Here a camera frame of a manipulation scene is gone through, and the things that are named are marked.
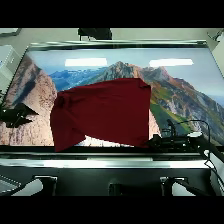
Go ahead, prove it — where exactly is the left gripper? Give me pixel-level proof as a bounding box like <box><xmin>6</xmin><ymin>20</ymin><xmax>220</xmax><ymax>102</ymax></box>
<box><xmin>7</xmin><ymin>102</ymin><xmax>40</xmax><ymax>129</ymax></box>

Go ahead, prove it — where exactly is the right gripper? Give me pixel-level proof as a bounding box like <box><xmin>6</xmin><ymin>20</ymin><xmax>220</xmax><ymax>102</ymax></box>
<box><xmin>146</xmin><ymin>133</ymin><xmax>176</xmax><ymax>152</ymax></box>

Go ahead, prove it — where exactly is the dark red garment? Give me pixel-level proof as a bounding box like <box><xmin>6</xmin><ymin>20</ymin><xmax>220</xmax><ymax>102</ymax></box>
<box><xmin>49</xmin><ymin>77</ymin><xmax>153</xmax><ymax>153</ymax></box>

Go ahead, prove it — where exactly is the silver frame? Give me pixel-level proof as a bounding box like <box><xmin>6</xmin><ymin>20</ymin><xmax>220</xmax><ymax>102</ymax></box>
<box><xmin>0</xmin><ymin>39</ymin><xmax>224</xmax><ymax>197</ymax></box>

